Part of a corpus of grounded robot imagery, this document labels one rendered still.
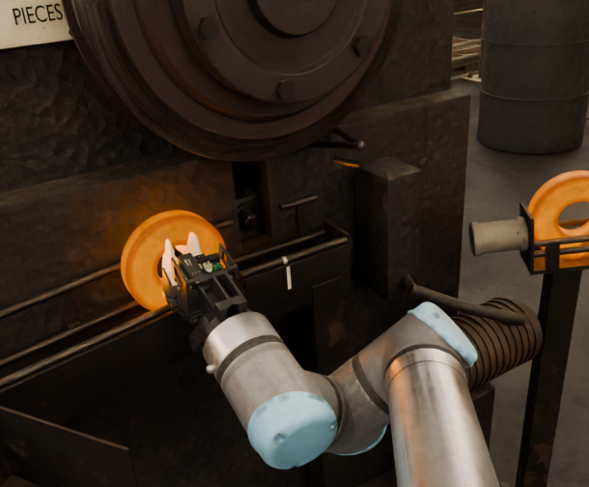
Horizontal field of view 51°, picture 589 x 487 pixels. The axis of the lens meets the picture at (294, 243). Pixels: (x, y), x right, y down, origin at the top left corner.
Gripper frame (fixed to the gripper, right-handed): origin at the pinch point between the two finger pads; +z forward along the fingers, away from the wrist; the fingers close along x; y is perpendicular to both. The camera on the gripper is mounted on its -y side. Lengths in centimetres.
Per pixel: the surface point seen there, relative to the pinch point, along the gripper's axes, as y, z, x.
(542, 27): -46, 130, -244
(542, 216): 0, -18, -59
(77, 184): 8.4, 9.9, 9.9
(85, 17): 33.1, 5.4, 6.7
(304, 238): -6.3, 0.7, -23.5
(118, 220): 2.7, 6.7, 5.7
